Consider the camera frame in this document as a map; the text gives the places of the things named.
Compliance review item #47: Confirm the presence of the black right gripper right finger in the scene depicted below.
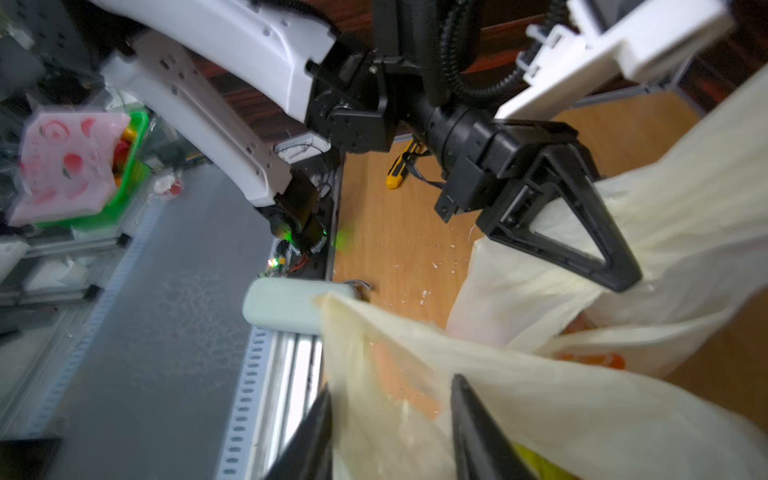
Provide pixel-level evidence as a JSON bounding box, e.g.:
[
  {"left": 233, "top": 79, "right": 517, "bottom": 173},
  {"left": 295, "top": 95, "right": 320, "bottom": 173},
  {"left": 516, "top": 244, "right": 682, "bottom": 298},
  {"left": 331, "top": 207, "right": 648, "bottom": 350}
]
[{"left": 450, "top": 374, "right": 535, "bottom": 480}]

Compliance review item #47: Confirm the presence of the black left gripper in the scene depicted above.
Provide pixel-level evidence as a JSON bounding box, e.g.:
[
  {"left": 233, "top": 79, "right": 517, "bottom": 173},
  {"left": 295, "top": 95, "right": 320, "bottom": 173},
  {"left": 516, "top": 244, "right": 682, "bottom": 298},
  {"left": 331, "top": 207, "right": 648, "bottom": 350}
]
[{"left": 413, "top": 99, "right": 642, "bottom": 292}]

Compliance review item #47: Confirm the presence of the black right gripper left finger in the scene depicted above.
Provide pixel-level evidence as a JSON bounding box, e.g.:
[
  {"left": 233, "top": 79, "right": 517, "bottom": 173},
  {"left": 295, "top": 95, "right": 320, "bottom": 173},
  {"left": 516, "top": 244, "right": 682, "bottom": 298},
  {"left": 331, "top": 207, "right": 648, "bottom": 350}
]
[{"left": 264, "top": 385, "right": 333, "bottom": 480}]

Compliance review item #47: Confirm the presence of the white fruit-print plastic bag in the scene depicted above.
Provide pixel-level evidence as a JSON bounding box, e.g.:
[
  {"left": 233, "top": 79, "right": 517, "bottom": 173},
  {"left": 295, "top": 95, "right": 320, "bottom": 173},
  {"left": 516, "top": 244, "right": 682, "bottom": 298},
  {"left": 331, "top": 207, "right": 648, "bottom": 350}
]
[{"left": 319, "top": 71, "right": 767, "bottom": 479}]

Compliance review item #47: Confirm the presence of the green fake chayote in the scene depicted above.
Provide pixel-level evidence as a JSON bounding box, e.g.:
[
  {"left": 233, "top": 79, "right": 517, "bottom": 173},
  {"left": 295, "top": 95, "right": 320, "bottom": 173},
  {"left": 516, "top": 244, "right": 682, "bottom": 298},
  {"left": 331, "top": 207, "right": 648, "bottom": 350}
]
[{"left": 512, "top": 444, "right": 577, "bottom": 480}]

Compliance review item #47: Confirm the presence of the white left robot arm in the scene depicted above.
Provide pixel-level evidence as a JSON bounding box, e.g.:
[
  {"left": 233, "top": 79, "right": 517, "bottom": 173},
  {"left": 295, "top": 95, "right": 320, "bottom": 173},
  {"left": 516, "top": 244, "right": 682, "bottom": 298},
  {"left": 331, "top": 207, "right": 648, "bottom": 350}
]
[{"left": 87, "top": 1, "right": 642, "bottom": 292}]

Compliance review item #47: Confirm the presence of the pale green cylinder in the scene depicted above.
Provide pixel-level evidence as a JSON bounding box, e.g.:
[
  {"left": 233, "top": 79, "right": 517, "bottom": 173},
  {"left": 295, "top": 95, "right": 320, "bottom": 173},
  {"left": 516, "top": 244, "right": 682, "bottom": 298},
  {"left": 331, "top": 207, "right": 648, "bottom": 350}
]
[{"left": 242, "top": 277, "right": 359, "bottom": 336}]

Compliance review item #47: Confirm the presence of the white power adapter box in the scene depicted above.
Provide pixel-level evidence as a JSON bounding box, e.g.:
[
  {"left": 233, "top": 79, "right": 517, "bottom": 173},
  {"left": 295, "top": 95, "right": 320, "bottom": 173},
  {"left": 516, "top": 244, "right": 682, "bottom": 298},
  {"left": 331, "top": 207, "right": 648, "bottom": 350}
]
[{"left": 273, "top": 132, "right": 331, "bottom": 164}]

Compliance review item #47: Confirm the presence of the green crate outside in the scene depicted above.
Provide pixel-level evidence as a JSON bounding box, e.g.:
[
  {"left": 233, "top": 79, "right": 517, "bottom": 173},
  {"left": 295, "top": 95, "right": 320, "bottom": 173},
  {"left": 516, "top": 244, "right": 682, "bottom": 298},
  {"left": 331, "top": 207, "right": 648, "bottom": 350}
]
[{"left": 34, "top": 110, "right": 150, "bottom": 231}]

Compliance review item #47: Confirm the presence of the metal base rail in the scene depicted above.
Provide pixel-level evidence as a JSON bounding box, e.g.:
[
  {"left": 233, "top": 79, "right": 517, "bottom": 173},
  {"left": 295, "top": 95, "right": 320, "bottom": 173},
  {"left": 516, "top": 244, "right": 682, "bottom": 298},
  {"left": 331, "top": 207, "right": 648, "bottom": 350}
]
[{"left": 215, "top": 161, "right": 346, "bottom": 480}]

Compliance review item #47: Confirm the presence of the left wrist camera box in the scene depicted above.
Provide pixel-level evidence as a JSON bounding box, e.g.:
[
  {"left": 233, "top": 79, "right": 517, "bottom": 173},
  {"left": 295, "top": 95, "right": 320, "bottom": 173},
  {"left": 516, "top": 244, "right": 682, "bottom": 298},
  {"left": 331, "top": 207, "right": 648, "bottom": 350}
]
[{"left": 495, "top": 0, "right": 734, "bottom": 120}]

